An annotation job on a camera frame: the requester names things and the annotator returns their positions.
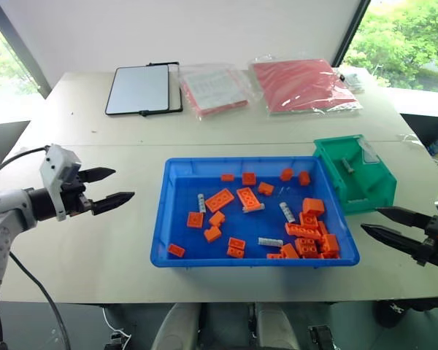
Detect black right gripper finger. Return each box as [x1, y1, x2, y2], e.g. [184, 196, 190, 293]
[360, 222, 425, 258]
[375, 206, 431, 230]

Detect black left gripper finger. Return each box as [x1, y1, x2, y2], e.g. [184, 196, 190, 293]
[91, 191, 137, 217]
[80, 166, 117, 184]

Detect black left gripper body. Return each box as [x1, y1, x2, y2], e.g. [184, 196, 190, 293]
[60, 171, 96, 219]

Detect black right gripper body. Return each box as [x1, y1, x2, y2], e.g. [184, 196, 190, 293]
[411, 214, 438, 270]

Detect green plastic bin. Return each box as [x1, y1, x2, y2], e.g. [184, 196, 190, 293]
[312, 133, 399, 215]

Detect clear plastic label holder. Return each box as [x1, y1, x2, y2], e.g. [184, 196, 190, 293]
[360, 139, 380, 166]

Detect black rounded shape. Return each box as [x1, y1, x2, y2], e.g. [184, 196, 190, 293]
[373, 300, 410, 328]

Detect long orange toy brick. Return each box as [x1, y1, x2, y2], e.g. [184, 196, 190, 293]
[284, 222, 323, 238]

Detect blue plastic tray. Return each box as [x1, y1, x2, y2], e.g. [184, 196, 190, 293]
[149, 156, 361, 269]

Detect black caster wheel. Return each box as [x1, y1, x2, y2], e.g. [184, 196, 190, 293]
[307, 324, 337, 350]

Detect pale rounded shape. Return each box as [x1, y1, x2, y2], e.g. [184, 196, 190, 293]
[150, 302, 202, 350]
[256, 302, 301, 350]

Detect clear bag with printed sheet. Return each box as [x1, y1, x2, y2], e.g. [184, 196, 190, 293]
[177, 63, 253, 120]

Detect small clear bag white parts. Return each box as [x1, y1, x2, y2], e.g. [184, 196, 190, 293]
[338, 71, 366, 94]

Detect clear bag with red sheets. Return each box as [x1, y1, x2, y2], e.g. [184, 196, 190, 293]
[247, 54, 364, 118]

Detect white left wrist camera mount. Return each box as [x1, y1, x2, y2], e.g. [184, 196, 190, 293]
[39, 144, 82, 222]

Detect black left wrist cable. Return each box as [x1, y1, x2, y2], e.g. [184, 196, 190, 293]
[0, 145, 53, 183]

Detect thin white cord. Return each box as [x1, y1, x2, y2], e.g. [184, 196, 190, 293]
[399, 133, 425, 147]

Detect white board black frame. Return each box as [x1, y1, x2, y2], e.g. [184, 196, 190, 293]
[145, 61, 184, 114]
[104, 66, 170, 117]

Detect black hanging robot cable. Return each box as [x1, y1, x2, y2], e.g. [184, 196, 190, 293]
[8, 251, 72, 350]

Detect thin white floor cable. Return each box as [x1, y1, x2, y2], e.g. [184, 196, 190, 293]
[101, 307, 133, 341]

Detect black window frame post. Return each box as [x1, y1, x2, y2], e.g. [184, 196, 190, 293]
[0, 0, 53, 100]
[331, 0, 372, 69]

